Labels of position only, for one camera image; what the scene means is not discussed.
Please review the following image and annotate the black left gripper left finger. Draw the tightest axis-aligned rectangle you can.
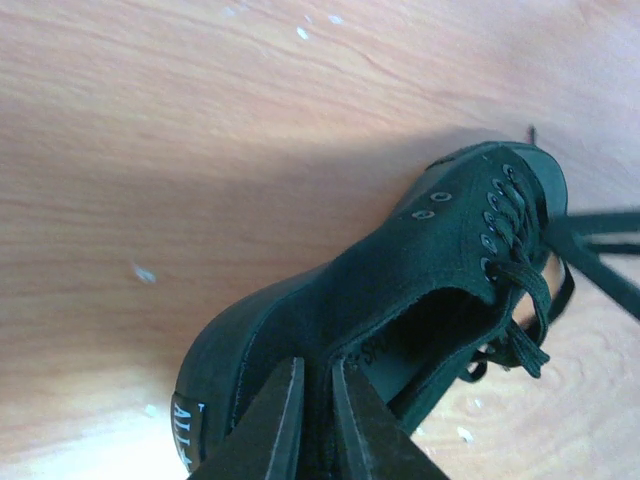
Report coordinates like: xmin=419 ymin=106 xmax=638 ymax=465
xmin=190 ymin=357 xmax=305 ymax=480

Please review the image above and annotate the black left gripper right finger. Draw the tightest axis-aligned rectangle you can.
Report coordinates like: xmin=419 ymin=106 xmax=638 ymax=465
xmin=332 ymin=360 xmax=448 ymax=480

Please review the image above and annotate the black canvas sneaker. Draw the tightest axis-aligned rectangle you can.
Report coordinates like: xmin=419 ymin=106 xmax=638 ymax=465
xmin=170 ymin=141 xmax=570 ymax=477

